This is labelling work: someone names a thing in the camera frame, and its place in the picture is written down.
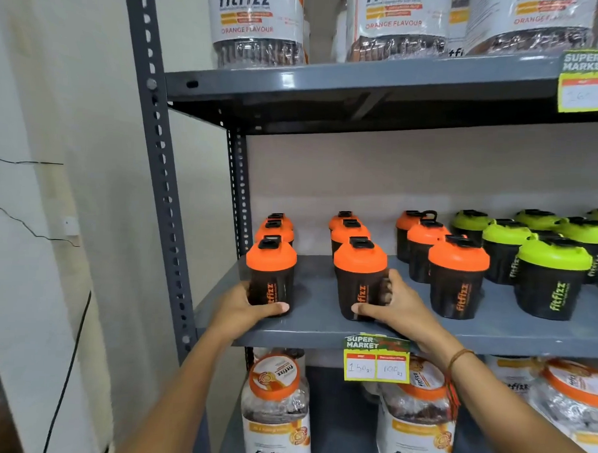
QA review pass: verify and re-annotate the person's left forearm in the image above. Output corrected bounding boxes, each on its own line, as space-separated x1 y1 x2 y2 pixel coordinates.
116 321 246 453

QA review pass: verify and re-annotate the person's right forearm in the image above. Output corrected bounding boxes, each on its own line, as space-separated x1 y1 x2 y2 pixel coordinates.
415 338 598 453

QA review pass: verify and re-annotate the yellow green price tag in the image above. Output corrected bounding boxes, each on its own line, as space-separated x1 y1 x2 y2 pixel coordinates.
556 47 598 115
342 333 413 385

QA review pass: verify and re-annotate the thick black cable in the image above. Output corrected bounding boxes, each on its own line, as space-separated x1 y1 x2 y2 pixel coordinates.
42 289 93 453

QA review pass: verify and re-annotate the grey metal shelving rack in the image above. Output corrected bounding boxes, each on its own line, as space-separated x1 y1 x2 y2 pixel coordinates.
102 0 598 453

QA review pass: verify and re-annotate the group of orange-lidded shakers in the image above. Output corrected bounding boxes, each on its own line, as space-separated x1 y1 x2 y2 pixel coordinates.
252 202 493 322

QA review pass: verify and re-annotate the thin black wire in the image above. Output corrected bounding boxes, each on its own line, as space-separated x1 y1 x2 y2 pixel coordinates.
0 150 64 168
0 198 82 248

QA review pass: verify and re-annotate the black shaker bottle orange lid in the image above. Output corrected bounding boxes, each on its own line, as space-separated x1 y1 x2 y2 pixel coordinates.
330 235 395 323
243 234 299 319

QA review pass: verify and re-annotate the orange-lidded supplement jar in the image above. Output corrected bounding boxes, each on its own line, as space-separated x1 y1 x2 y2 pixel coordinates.
485 355 546 399
239 352 316 453
527 358 598 453
375 355 459 453

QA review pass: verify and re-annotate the person's left hand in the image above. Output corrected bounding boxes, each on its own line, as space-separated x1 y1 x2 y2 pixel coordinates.
209 280 291 347

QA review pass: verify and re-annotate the person's right hand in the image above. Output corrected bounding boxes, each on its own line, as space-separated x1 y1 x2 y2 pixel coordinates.
349 267 465 359

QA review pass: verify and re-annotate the row of clear supplement jars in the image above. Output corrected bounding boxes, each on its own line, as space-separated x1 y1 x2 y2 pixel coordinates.
202 0 598 85

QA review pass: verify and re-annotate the orange thread bracelet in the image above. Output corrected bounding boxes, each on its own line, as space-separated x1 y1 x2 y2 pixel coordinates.
443 347 476 421

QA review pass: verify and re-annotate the group of green-lidded shakers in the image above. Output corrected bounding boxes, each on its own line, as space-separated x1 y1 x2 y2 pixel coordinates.
446 201 598 324

